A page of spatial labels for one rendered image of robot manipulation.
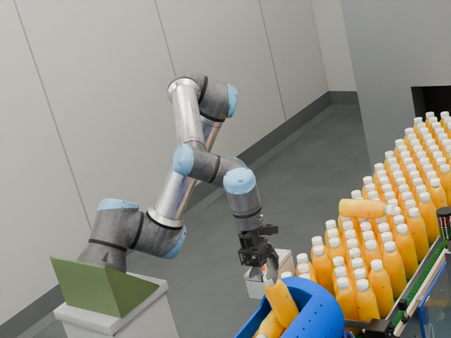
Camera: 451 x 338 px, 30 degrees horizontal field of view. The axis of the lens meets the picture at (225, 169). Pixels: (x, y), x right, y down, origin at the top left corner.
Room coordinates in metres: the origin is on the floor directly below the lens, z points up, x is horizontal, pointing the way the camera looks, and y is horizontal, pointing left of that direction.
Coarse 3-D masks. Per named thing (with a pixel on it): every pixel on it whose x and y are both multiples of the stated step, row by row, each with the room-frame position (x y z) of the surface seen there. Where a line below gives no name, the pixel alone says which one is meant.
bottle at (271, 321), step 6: (294, 300) 2.41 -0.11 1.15; (270, 312) 2.37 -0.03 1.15; (270, 318) 2.33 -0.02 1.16; (276, 318) 2.32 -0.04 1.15; (264, 324) 2.31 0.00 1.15; (270, 324) 2.30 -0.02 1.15; (276, 324) 2.30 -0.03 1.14; (258, 330) 2.31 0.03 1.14; (264, 330) 2.29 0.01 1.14; (270, 330) 2.28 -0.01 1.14; (276, 330) 2.29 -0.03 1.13; (282, 330) 2.31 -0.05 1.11; (264, 336) 2.27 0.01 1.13; (270, 336) 2.27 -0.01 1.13; (276, 336) 2.28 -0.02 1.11
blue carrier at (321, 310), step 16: (288, 288) 2.43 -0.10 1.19; (304, 288) 2.34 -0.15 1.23; (320, 288) 2.35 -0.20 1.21; (304, 304) 2.40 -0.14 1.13; (320, 304) 2.29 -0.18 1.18; (336, 304) 2.32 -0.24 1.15; (256, 320) 2.41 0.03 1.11; (304, 320) 2.21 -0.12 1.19; (320, 320) 2.24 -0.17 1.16; (336, 320) 2.28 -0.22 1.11; (240, 336) 2.32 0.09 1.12; (288, 336) 2.14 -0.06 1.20; (304, 336) 2.16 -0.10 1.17; (320, 336) 2.20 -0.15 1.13; (336, 336) 2.27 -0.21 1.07
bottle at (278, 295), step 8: (280, 280) 2.27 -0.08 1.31; (264, 288) 2.27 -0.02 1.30; (272, 288) 2.25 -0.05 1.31; (280, 288) 2.25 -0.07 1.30; (272, 296) 2.25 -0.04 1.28; (280, 296) 2.24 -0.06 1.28; (288, 296) 2.26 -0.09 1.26; (272, 304) 2.26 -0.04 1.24; (280, 304) 2.25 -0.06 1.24; (288, 304) 2.26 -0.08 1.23; (280, 312) 2.26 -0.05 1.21; (288, 312) 2.26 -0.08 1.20; (296, 312) 2.28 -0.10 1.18; (280, 320) 2.28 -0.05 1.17; (288, 320) 2.27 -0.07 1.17
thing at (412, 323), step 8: (440, 256) 2.85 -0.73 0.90; (440, 264) 2.80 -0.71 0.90; (432, 272) 2.75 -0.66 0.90; (424, 280) 2.71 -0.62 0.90; (432, 280) 2.70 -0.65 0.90; (424, 288) 2.67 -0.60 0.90; (416, 296) 2.62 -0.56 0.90; (416, 304) 2.58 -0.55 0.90; (408, 312) 2.54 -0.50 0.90; (416, 312) 2.56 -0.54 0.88; (400, 320) 2.51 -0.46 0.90; (408, 320) 2.50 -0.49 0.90; (416, 320) 2.55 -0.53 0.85; (400, 328) 2.46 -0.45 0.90; (408, 328) 2.49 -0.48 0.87; (416, 328) 2.54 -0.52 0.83; (400, 336) 2.43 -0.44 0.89; (408, 336) 2.48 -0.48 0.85; (416, 336) 2.53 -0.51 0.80
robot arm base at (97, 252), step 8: (96, 240) 2.86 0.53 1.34; (88, 248) 2.85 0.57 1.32; (96, 248) 2.83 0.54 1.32; (104, 248) 2.83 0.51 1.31; (112, 248) 2.83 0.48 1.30; (120, 248) 2.85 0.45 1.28; (80, 256) 2.85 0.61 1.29; (88, 256) 2.81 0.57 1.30; (96, 256) 2.80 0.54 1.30; (104, 256) 2.80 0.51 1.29; (112, 256) 2.81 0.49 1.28; (120, 256) 2.83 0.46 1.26; (96, 264) 2.78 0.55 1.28; (104, 264) 2.78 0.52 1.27; (112, 264) 2.79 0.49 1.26; (120, 264) 2.81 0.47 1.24
